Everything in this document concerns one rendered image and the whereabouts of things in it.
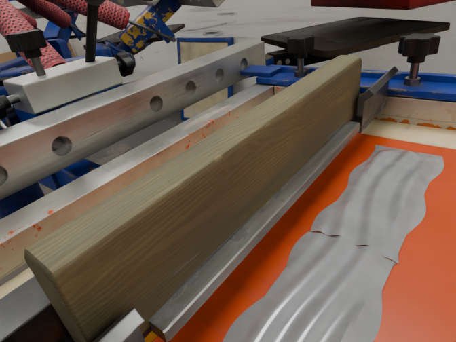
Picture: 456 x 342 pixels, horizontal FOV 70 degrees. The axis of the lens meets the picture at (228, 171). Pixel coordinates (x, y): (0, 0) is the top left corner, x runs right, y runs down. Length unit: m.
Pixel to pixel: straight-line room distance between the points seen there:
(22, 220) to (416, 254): 0.32
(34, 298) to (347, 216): 0.23
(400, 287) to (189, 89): 0.39
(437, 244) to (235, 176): 0.17
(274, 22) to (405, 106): 2.15
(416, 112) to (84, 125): 0.41
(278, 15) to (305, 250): 2.36
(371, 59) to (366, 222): 2.09
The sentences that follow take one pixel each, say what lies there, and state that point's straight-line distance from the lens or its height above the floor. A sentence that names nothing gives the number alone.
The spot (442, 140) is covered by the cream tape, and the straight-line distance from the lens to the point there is 0.46.
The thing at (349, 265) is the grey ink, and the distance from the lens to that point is 0.26.
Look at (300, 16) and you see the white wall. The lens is 2.49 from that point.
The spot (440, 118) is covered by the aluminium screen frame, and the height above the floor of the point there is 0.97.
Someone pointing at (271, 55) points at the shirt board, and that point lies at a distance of 1.09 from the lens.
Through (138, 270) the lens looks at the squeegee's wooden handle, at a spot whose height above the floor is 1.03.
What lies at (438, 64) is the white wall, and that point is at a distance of 2.29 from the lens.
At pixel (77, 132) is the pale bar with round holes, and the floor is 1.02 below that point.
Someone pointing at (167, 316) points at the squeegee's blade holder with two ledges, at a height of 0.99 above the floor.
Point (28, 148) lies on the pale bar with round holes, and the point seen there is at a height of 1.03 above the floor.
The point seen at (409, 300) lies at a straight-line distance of 0.26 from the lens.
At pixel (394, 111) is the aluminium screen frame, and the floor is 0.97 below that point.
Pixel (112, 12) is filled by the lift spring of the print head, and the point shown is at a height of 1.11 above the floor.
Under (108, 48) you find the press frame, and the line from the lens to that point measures 0.88.
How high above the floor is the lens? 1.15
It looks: 30 degrees down
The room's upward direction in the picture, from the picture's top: 8 degrees counter-clockwise
